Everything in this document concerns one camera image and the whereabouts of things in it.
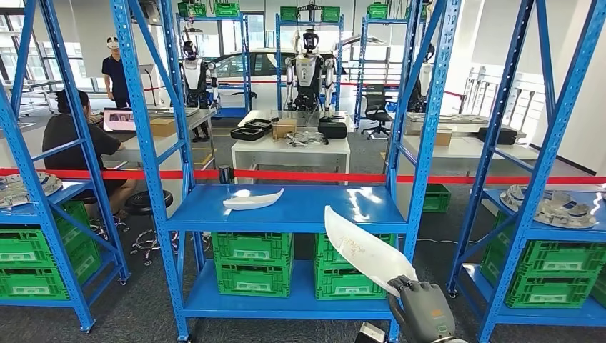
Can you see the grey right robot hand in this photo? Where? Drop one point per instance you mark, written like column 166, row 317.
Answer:
column 426, row 312

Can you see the white part with orange writing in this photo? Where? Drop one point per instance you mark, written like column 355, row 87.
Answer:
column 364, row 251

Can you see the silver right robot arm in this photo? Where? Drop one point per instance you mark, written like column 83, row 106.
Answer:
column 449, row 341

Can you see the blue metal shelf rack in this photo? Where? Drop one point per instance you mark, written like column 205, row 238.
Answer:
column 308, row 208
column 360, row 71
column 278, row 61
column 535, row 175
column 86, row 142
column 244, row 66

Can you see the round metal part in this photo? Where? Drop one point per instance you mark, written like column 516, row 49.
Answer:
column 549, row 208
column 12, row 189

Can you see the plain white curved part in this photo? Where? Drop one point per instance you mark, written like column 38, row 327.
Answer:
column 253, row 201

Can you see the green plastic crate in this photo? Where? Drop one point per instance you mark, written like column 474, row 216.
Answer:
column 75, row 215
column 438, row 199
column 321, row 258
column 549, row 291
column 28, row 246
column 253, row 279
column 558, row 258
column 378, row 11
column 251, row 244
column 191, row 10
column 289, row 14
column 600, row 289
column 341, row 286
column 33, row 279
column 331, row 14
column 227, row 9

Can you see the white table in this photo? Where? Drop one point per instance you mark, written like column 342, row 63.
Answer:
column 284, row 154
column 464, row 151
column 165, row 144

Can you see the cardboard box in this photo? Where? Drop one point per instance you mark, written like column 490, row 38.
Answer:
column 444, row 137
column 163, row 128
column 284, row 129

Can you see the red barrier tape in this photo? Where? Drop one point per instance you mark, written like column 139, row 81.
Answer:
column 308, row 177

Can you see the steel table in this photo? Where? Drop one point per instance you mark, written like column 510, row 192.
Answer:
column 201, row 118
column 293, row 115
column 468, row 125

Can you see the black carry case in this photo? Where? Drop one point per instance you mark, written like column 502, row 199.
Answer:
column 333, row 130
column 509, row 137

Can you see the metal parts tray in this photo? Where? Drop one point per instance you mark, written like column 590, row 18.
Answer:
column 165, row 112
column 464, row 118

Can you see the black office chair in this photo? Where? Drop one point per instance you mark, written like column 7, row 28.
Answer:
column 376, row 102

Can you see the white metal railing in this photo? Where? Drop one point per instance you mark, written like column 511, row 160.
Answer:
column 521, row 104

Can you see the white and black humanoid robot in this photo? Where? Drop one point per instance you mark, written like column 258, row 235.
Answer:
column 193, row 75
column 425, row 78
column 308, row 71

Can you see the black foam tray case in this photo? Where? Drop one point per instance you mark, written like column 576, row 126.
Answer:
column 258, row 124
column 246, row 134

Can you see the black round stool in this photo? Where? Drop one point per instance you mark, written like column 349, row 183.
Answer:
column 146, row 201

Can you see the white car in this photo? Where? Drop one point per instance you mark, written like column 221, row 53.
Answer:
column 255, row 61

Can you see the open laptop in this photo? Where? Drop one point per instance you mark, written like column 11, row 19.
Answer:
column 118, row 120

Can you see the tablet floor stand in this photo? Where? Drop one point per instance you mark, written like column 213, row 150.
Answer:
column 146, row 69

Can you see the person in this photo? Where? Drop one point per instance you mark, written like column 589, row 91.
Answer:
column 66, row 142
column 110, row 75

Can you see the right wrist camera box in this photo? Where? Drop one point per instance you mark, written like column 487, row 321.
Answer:
column 369, row 333

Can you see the black barrier post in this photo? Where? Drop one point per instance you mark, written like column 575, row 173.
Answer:
column 226, row 173

